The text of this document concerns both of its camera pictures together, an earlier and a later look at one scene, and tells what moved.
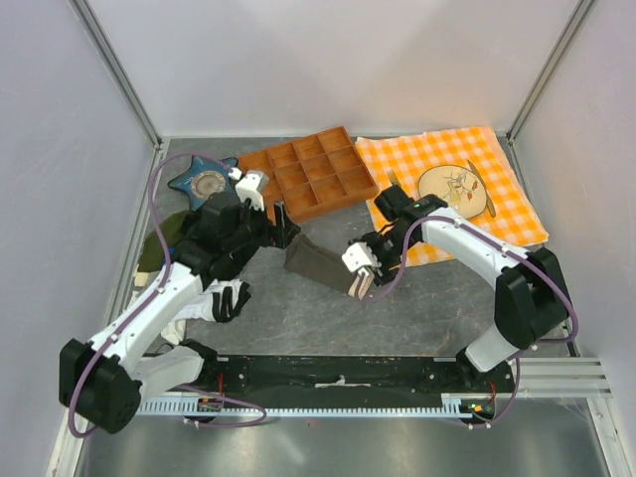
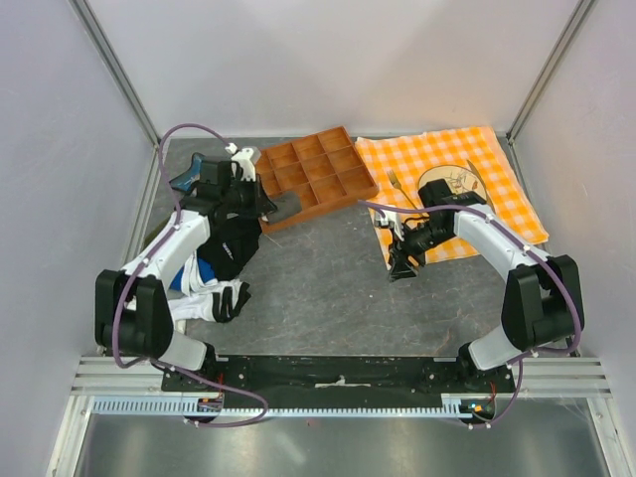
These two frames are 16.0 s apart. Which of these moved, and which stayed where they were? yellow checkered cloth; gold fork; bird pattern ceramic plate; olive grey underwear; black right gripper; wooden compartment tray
Moved: olive grey underwear; black right gripper
Stayed: wooden compartment tray; bird pattern ceramic plate; gold fork; yellow checkered cloth
